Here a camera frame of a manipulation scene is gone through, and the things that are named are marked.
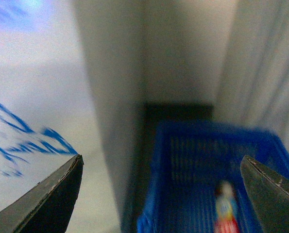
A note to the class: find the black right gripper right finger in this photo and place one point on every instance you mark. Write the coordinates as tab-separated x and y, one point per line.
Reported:
268	192

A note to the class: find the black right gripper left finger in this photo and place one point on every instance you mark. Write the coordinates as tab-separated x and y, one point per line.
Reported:
48	207

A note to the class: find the iced tea bottle red cap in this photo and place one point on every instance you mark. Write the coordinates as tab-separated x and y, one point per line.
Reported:
226	208

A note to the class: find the blue plastic basket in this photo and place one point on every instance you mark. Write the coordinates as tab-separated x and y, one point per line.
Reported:
189	159

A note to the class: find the blue chest freezer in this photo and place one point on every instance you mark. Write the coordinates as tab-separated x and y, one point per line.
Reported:
50	146

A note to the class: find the white vertical blinds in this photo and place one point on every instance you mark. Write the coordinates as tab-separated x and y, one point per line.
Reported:
254	87

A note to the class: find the black stand under basket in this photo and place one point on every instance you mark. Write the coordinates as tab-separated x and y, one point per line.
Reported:
151	114

